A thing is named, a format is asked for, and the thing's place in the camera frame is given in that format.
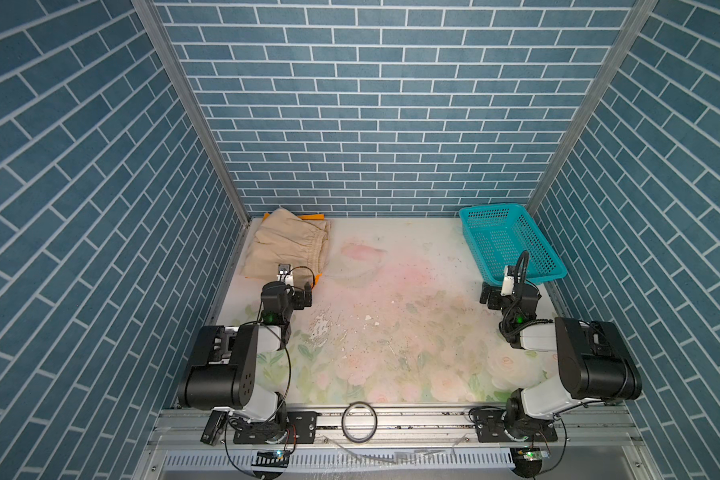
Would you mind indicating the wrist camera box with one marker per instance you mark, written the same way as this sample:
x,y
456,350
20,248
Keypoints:
x,y
285,274
509,280

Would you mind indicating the orange shorts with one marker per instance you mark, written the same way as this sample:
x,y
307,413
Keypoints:
x,y
288,239

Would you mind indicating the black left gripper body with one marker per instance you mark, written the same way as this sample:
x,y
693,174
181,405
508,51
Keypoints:
x,y
295,302

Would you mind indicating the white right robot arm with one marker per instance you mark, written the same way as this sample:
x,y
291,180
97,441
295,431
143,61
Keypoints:
x,y
594,364

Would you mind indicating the beige shorts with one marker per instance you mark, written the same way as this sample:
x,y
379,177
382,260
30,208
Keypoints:
x,y
253,265

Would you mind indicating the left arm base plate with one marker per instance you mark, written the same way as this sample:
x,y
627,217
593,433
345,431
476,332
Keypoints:
x,y
292,427

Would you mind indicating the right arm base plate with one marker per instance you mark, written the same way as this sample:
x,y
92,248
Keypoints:
x,y
493,425

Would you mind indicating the teal plastic basket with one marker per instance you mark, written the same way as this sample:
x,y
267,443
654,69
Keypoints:
x,y
497,235

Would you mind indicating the left aluminium corner post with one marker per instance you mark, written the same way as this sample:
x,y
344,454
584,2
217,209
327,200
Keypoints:
x,y
148,15

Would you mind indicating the right aluminium corner post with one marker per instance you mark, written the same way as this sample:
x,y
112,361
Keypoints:
x,y
633,24

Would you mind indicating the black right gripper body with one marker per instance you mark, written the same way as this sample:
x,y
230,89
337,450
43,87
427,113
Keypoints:
x,y
497,301

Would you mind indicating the aluminium front rail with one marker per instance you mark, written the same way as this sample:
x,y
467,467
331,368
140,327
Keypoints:
x,y
435,441

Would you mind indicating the aluminium corner post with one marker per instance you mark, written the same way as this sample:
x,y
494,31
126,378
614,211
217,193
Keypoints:
x,y
633,24
148,15

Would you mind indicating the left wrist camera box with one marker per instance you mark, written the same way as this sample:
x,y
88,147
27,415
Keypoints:
x,y
285,274

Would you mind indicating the black device beside left base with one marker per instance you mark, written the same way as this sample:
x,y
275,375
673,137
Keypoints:
x,y
214,428

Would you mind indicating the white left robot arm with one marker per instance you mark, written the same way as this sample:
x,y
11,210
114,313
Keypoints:
x,y
220,374

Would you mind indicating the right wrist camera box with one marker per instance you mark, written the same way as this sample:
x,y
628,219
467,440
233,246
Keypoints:
x,y
509,280

